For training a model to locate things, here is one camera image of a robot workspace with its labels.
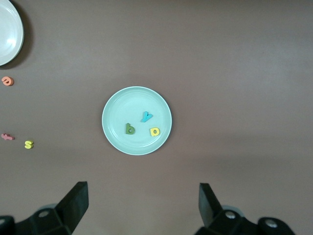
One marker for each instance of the green letter b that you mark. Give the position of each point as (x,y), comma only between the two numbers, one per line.
(127,128)

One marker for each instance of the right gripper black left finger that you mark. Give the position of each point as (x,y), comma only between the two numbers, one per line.
(73,205)

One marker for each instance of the brown table cover sheet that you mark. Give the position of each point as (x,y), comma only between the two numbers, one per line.
(220,73)

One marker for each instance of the beige plate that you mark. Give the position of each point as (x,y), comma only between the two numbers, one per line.
(9,36)

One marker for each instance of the yellow letter a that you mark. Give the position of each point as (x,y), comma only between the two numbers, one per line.
(152,132)

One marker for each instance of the teal letter y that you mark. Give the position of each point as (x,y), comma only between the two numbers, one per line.
(146,117)

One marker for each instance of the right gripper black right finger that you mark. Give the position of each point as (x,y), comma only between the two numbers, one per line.
(210,208)

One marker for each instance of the yellow letter s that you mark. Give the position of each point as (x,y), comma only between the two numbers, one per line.
(29,144)

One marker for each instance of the green plate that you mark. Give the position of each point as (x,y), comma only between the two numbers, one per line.
(137,102)

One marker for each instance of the orange letter e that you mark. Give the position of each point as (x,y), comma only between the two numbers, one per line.
(11,82)

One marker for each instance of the pink letter f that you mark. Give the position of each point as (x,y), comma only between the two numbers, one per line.
(7,137)

